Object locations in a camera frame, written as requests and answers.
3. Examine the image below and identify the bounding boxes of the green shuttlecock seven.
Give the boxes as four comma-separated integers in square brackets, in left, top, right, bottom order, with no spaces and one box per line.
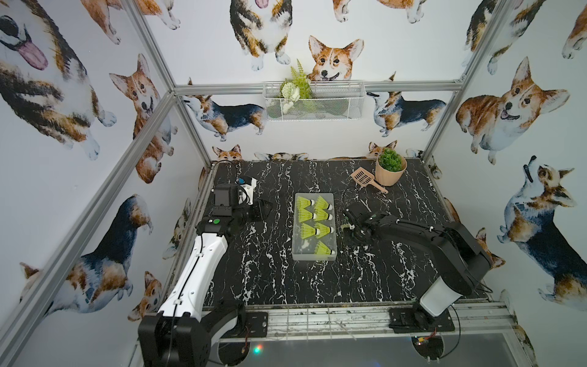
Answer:
[313,208,333,222]

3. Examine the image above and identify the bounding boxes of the clear plastic storage box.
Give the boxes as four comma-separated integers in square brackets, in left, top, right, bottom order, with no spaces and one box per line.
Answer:
[291,193,338,261]

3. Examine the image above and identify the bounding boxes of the green shuttlecock five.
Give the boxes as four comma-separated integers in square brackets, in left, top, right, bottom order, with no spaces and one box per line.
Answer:
[314,241,333,255]

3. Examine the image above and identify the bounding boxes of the green shuttlecock six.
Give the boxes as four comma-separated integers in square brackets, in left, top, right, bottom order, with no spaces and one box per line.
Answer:
[297,208,315,223]

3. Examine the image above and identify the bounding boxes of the aluminium front rail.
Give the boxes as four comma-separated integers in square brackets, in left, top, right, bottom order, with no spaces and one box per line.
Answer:
[136,306,524,345]

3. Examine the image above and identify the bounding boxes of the green fern plant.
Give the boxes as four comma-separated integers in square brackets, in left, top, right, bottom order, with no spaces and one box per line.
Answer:
[280,60,313,114]

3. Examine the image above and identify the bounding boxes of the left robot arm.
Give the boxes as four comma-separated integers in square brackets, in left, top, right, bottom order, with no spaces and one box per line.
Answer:
[138,200,273,366]

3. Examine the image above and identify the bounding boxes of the green shuttlecock one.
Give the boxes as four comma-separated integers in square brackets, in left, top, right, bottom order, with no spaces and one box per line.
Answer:
[314,196,333,211]

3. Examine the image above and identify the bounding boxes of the green shuttlecock two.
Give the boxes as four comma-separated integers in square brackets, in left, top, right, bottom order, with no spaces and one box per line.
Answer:
[296,196,315,209]

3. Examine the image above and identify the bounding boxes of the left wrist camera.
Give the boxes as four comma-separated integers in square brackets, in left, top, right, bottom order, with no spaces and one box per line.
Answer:
[211,176,258,217]

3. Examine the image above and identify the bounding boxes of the green shuttlecock three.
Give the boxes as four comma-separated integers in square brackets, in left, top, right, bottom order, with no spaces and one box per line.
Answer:
[301,223,316,239]

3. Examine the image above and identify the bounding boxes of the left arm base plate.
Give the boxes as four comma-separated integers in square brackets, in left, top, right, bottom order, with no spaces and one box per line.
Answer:
[221,311,269,339]

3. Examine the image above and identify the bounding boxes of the white wire wall basket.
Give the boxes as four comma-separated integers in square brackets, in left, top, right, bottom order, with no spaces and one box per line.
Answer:
[262,81,366,122]

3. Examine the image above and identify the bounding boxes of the pink slotted scoop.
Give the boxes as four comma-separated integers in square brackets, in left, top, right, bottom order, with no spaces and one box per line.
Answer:
[350,168,388,194]

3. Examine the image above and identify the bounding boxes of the green shuttlecock eight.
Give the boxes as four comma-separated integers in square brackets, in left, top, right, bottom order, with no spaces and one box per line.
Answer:
[314,223,333,239]

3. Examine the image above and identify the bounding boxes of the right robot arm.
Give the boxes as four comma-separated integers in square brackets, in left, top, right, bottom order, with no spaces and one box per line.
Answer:
[343,203,494,333]

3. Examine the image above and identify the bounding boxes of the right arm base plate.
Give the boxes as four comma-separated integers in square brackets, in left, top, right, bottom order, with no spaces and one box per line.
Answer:
[388,305,456,333]

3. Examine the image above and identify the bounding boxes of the pink pot with succulent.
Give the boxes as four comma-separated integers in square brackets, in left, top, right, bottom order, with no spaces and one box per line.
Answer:
[375,148,408,187]

